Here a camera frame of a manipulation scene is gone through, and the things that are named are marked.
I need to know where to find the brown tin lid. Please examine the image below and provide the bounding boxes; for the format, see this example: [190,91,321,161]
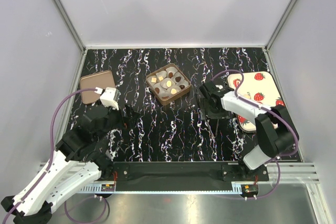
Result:
[79,70,117,105]

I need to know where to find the silver metal tongs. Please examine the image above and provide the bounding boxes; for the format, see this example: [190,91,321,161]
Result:
[214,119,219,137]

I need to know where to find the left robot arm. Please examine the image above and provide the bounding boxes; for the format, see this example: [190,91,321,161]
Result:
[1,105,140,223]

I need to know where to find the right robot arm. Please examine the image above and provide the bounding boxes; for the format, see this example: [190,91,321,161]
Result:
[199,81,299,180]

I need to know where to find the white paper cup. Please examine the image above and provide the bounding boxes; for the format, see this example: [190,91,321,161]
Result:
[159,91,172,100]

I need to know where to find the brown tin box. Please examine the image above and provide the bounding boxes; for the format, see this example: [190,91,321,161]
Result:
[146,63,192,105]

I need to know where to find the strawberry pattern tray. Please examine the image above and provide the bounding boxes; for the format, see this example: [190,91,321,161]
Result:
[227,71,285,133]

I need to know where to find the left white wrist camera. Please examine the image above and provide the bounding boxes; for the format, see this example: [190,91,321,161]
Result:
[95,87,120,110]

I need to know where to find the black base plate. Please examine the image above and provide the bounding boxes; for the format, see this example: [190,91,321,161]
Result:
[110,162,269,193]

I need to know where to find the white cable duct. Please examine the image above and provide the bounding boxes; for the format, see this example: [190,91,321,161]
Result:
[78,182,116,194]

